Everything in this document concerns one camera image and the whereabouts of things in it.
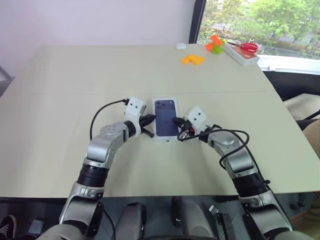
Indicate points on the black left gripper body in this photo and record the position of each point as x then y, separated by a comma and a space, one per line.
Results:
143, 121

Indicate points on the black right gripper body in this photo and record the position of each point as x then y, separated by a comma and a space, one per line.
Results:
189, 127

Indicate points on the white phone box lid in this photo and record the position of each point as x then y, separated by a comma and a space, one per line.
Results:
165, 117

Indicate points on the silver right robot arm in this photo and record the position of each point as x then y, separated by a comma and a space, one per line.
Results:
237, 160

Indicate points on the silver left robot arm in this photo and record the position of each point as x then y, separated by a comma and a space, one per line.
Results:
100, 150

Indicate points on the orange and white flat box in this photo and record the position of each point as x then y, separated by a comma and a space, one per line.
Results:
243, 58

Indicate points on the yellow block cluster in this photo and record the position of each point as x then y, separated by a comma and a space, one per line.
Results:
192, 60

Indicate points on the small white case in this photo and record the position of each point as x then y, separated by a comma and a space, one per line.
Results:
180, 46

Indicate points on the green toy block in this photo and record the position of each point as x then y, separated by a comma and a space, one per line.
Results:
219, 49

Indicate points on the grey rounded shape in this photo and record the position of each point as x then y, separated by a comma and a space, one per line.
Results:
131, 222
192, 220

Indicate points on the orange toy block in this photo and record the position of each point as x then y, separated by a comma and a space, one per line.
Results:
215, 40

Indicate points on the black bar with silver clip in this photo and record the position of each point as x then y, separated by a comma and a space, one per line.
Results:
225, 225

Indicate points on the black seat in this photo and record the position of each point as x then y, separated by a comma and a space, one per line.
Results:
287, 85

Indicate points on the person in white shirt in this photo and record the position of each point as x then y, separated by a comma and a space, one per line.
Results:
303, 105

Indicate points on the white window sill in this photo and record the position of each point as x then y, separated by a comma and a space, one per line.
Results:
287, 63

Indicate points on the green trees outside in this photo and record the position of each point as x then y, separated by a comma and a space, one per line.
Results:
262, 22

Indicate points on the grey chair part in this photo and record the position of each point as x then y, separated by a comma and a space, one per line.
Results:
5, 80

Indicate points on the black shoe with white sole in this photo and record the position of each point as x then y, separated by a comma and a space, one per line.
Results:
8, 227

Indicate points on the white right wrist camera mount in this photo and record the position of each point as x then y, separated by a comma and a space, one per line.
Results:
196, 116

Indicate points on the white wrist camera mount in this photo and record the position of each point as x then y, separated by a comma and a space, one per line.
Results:
133, 107
196, 116

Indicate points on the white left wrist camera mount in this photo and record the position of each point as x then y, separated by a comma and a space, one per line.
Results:
133, 107

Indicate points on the black window frame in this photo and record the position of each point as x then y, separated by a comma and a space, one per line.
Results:
197, 20

